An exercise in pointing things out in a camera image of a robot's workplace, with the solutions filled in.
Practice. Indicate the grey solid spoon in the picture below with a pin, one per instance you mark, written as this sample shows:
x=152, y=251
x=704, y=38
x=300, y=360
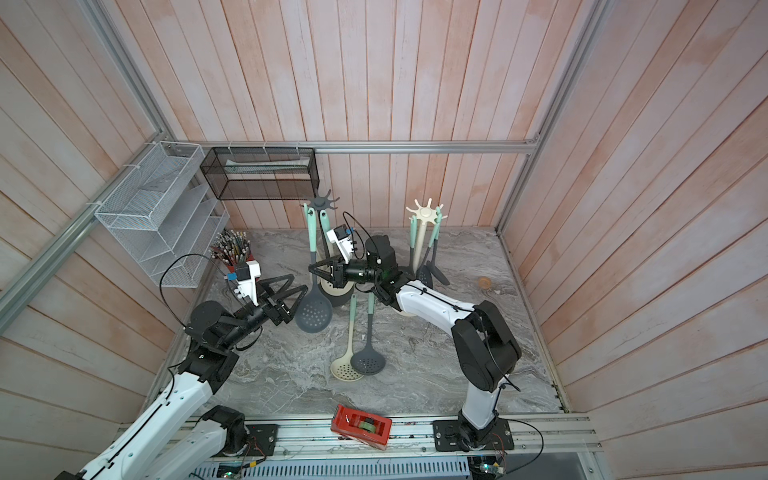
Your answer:
x=315, y=312

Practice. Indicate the red pencil cup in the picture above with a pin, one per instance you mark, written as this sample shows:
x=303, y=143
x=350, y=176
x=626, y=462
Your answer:
x=232, y=248

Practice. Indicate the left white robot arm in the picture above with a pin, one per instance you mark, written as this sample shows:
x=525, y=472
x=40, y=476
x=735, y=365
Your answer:
x=142, y=451

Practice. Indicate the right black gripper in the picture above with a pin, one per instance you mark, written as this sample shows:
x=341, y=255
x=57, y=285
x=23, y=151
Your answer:
x=341, y=271

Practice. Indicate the red tape dispenser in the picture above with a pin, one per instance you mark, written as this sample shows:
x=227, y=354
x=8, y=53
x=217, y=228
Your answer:
x=364, y=427

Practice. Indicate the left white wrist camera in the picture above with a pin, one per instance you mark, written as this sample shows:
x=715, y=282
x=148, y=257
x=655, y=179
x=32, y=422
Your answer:
x=243, y=278

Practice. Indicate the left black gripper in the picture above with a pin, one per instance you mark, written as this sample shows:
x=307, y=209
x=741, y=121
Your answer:
x=276, y=313

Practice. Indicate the white wire mesh shelf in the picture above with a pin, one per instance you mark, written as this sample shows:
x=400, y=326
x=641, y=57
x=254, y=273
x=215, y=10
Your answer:
x=163, y=219

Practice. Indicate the aluminium frame rail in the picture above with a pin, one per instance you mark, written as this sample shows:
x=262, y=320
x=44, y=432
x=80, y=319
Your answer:
x=388, y=146

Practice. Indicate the cream utensil rack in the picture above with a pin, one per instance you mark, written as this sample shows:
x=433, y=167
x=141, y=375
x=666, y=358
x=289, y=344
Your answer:
x=426, y=215

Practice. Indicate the dark grey utensil rack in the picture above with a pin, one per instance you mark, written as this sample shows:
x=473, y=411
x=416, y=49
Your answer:
x=323, y=204

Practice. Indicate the black mesh wall basket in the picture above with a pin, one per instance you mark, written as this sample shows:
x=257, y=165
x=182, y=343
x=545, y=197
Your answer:
x=261, y=173

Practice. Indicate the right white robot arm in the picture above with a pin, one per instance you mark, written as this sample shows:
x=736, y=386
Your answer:
x=486, y=349

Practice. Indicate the cream skimmer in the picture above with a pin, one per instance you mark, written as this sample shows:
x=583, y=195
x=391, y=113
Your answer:
x=341, y=367
x=344, y=293
x=309, y=220

